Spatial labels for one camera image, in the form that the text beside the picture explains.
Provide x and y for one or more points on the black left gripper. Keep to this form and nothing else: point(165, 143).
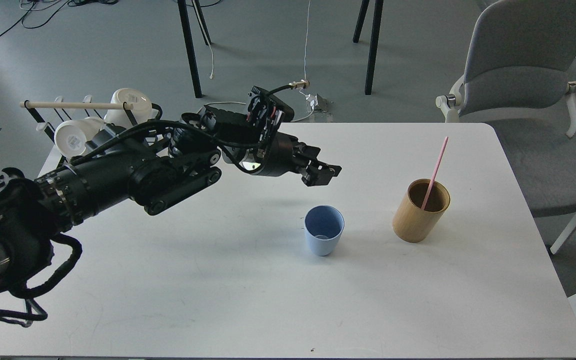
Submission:
point(283, 154)

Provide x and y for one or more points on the blue plastic cup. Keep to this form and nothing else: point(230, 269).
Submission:
point(323, 227)

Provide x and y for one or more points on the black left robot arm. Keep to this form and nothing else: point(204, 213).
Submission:
point(113, 152)

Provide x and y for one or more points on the white power plug adapter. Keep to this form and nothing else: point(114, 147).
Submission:
point(316, 103)

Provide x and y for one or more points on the bamboo cylindrical holder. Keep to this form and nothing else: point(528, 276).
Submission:
point(412, 222)

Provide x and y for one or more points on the black table leg right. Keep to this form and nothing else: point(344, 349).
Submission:
point(374, 38)

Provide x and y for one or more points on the black table leg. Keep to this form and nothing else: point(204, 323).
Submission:
point(189, 41)
point(374, 38)

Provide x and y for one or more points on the black table leg left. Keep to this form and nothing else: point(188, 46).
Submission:
point(189, 41)

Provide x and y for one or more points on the grey office chair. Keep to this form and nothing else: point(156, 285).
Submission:
point(518, 58)

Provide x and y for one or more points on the white mug on rack left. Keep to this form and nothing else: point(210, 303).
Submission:
point(71, 136)

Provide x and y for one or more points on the black wire mug rack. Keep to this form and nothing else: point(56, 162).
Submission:
point(127, 108)

